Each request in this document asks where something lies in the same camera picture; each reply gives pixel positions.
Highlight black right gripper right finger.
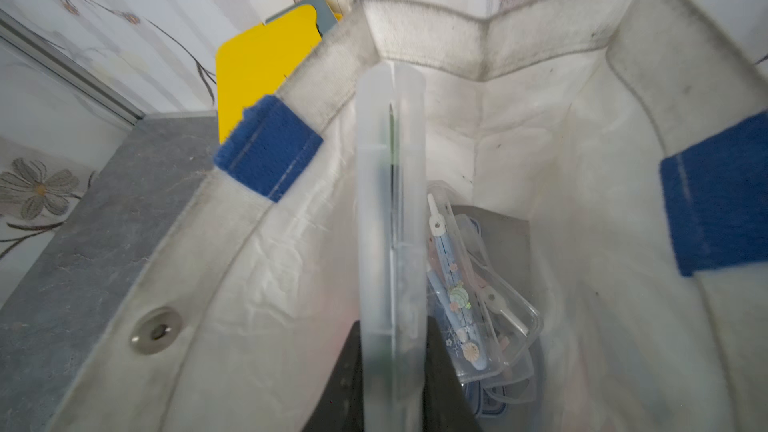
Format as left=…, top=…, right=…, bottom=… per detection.
left=423, top=316, right=480, bottom=432

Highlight white canvas bag blue handles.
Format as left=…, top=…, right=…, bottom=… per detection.
left=51, top=0, right=767, bottom=431

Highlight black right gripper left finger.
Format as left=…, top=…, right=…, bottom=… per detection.
left=302, top=321, right=363, bottom=432

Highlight yellow lidded storage box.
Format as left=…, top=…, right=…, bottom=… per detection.
left=215, top=0, right=342, bottom=143

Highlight clear case blue sticker compass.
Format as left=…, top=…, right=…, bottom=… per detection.
left=426, top=181, right=504, bottom=384

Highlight clear case blue label compass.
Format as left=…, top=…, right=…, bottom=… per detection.
left=462, top=382, right=507, bottom=419

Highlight clear case label top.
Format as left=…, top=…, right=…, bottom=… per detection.
left=456, top=206, right=544, bottom=405

